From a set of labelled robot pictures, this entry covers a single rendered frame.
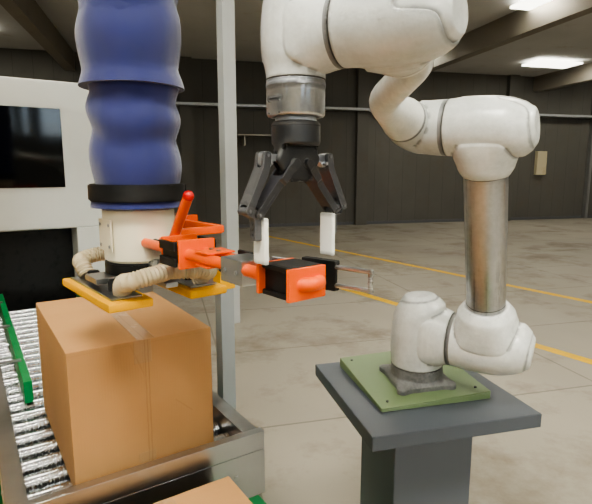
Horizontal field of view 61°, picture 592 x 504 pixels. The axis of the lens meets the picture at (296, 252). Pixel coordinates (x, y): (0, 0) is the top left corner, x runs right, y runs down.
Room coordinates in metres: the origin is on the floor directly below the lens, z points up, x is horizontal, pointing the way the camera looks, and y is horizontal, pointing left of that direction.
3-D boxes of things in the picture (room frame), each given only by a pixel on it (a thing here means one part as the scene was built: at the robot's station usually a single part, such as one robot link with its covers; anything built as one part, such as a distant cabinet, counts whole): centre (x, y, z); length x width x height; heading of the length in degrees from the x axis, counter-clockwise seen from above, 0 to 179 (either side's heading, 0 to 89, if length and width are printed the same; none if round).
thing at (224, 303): (2.03, 0.30, 0.50); 0.07 x 0.07 x 1.00; 33
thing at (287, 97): (0.79, 0.00, 1.51); 0.09 x 0.09 x 0.06
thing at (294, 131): (0.79, 0.00, 1.44); 0.08 x 0.07 x 0.09; 130
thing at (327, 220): (0.83, -0.05, 1.30); 0.03 x 0.01 x 0.07; 40
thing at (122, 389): (1.58, 0.59, 0.75); 0.60 x 0.40 x 0.40; 34
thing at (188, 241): (1.05, 0.23, 1.24); 0.10 x 0.08 x 0.06; 130
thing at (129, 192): (1.24, 0.38, 1.36); 0.23 x 0.23 x 0.04
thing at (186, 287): (1.30, 0.31, 1.14); 0.34 x 0.10 x 0.05; 40
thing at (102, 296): (1.18, 0.46, 1.14); 0.34 x 0.10 x 0.05; 40
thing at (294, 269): (0.77, 0.01, 1.24); 0.08 x 0.07 x 0.05; 40
